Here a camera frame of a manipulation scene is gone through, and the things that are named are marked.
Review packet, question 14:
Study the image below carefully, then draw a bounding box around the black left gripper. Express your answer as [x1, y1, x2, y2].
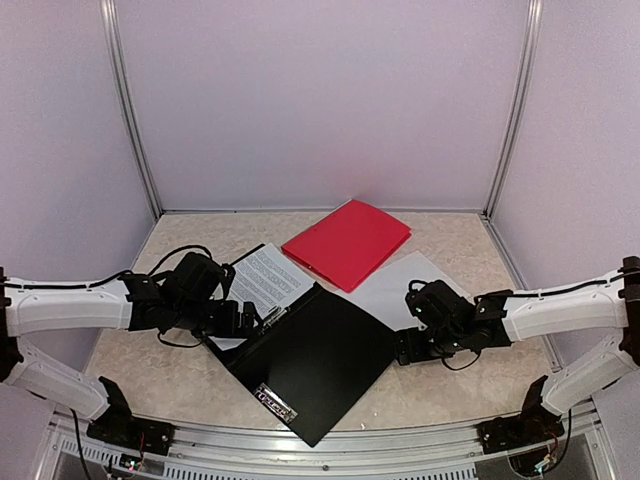
[173, 300, 263, 338]

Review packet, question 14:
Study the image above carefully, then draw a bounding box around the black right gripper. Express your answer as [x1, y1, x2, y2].
[391, 326, 466, 365]

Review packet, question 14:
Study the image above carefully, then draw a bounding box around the white paper sheet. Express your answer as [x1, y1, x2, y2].
[338, 251, 471, 331]

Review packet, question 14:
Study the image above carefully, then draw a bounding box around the printed text paper sheet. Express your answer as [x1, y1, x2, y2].
[206, 243, 315, 353]

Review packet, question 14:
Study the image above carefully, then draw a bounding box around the red file folder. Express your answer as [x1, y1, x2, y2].
[281, 200, 411, 293]

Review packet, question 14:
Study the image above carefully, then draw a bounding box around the black book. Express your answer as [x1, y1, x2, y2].
[204, 242, 401, 448]

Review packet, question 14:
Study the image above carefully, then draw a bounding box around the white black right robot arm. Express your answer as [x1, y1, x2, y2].
[395, 256, 639, 444]

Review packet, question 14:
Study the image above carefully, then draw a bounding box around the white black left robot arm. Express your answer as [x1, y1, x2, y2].
[1, 252, 263, 445]

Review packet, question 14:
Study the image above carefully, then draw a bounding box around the black folder centre clip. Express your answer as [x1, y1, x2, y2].
[262, 306, 290, 330]

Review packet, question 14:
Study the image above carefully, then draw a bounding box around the black folder edge clip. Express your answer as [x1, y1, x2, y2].
[253, 383, 298, 425]

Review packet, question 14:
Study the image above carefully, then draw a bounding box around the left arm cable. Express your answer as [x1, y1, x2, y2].
[0, 243, 236, 348]

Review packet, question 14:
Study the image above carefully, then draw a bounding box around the right camera cable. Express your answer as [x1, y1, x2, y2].
[404, 278, 486, 372]

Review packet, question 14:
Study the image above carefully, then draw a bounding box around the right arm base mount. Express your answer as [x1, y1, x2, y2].
[476, 415, 565, 454]

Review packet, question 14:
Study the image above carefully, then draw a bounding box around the aluminium front rail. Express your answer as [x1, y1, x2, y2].
[28, 401, 618, 479]

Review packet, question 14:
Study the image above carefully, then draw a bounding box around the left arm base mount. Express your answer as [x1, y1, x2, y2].
[86, 415, 176, 456]

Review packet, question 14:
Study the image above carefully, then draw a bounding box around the left aluminium corner post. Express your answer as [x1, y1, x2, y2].
[99, 0, 164, 222]

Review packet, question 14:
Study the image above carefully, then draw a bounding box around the aluminium corner post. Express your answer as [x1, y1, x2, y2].
[483, 0, 544, 221]
[99, 0, 164, 222]

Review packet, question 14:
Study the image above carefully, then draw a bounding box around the right aluminium corner post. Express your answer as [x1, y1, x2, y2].
[483, 0, 544, 221]

